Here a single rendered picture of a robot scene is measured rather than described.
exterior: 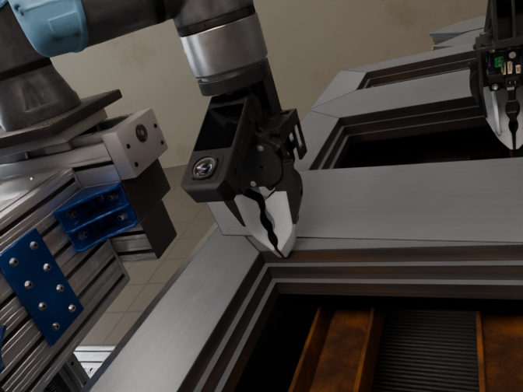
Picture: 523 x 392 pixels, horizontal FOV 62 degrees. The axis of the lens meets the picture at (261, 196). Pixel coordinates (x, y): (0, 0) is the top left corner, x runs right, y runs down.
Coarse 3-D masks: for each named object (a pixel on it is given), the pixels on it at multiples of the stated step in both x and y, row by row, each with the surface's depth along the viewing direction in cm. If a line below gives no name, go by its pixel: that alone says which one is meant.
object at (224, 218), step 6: (222, 204) 66; (216, 210) 65; (222, 210) 64; (228, 210) 64; (216, 216) 63; (222, 216) 62; (228, 216) 62; (234, 216) 61; (216, 222) 61; (222, 222) 61; (228, 222) 60; (234, 222) 60; (222, 228) 59; (228, 228) 59
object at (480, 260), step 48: (336, 144) 81; (336, 240) 49; (384, 240) 46; (240, 288) 47; (288, 288) 51; (336, 288) 48; (384, 288) 46; (432, 288) 44; (480, 288) 42; (240, 336) 44; (192, 384) 38
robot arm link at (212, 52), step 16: (256, 16) 39; (208, 32) 37; (224, 32) 37; (240, 32) 38; (256, 32) 39; (192, 48) 39; (208, 48) 38; (224, 48) 38; (240, 48) 38; (256, 48) 39; (192, 64) 40; (208, 64) 39; (224, 64) 38; (240, 64) 39; (256, 64) 40; (208, 80) 41
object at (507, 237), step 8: (512, 160) 53; (520, 160) 53; (512, 168) 52; (520, 168) 51; (512, 176) 50; (520, 176) 50; (512, 184) 48; (520, 184) 48; (512, 192) 47; (520, 192) 47; (512, 200) 46; (520, 200) 46; (512, 208) 45; (520, 208) 44; (512, 216) 44; (520, 216) 43; (504, 224) 43; (512, 224) 42; (520, 224) 42; (504, 232) 42; (512, 232) 41; (520, 232) 41; (504, 240) 41; (512, 240) 40; (520, 240) 40
